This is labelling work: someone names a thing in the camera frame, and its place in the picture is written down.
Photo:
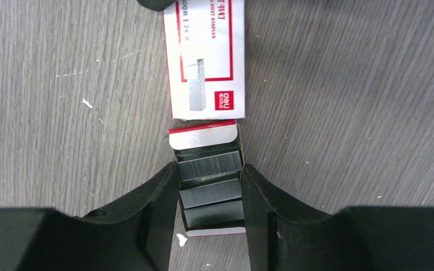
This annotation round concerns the staple box lid sleeve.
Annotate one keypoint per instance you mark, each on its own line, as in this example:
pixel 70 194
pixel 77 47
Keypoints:
pixel 205 47

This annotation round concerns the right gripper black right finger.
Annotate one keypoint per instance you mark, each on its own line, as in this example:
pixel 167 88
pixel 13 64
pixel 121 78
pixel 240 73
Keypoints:
pixel 284 233

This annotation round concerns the box of staples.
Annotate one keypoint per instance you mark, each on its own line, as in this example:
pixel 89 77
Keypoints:
pixel 210 159

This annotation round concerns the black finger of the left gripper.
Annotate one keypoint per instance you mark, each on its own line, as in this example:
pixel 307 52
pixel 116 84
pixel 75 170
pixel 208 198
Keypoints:
pixel 156 5

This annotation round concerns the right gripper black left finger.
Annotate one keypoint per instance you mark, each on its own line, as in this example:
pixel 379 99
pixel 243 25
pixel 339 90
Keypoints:
pixel 133 232

